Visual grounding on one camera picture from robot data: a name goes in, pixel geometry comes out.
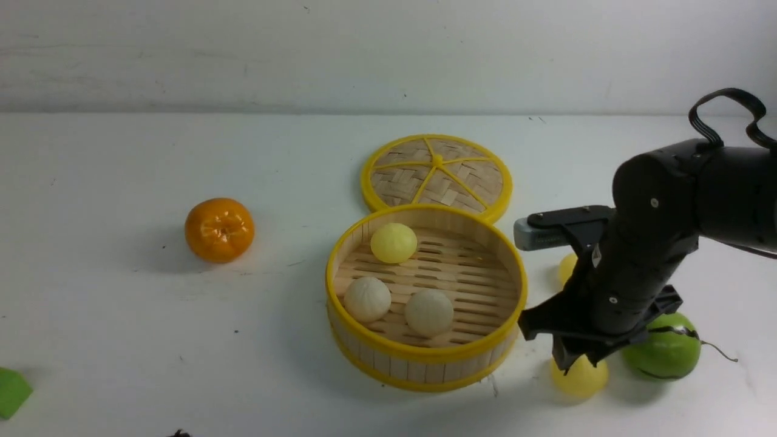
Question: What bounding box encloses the orange toy tangerine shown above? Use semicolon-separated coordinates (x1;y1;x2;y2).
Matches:
184;197;256;263

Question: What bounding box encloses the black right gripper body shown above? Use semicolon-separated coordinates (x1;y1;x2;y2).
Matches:
518;212;699;353

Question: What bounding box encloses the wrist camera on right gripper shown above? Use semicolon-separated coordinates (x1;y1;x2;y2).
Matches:
514;205;616;254

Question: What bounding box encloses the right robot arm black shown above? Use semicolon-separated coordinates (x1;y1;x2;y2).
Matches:
514;87;776;370

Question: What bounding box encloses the white bun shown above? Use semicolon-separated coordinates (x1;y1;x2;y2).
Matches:
342;277;392;324
404;290;455;338

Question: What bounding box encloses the yellow bun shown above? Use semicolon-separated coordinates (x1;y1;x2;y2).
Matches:
549;355;609;400
556;252;578;288
371;222;418;265

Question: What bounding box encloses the bamboo steamer tray yellow rim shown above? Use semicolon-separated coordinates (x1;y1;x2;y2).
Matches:
325;204;528;393

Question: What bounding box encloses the woven bamboo steamer lid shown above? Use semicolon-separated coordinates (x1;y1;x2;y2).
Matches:
359;135;514;223

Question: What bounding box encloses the green toy watermelon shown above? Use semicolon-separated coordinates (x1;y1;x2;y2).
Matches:
621;312;739;381

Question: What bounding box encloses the white bun bottom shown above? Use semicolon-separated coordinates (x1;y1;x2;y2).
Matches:
404;290;455;338

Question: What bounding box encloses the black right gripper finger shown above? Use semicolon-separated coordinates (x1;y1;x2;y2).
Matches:
552;337;602;373

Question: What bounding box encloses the green block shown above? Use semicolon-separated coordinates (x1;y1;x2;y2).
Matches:
0;367;33;420

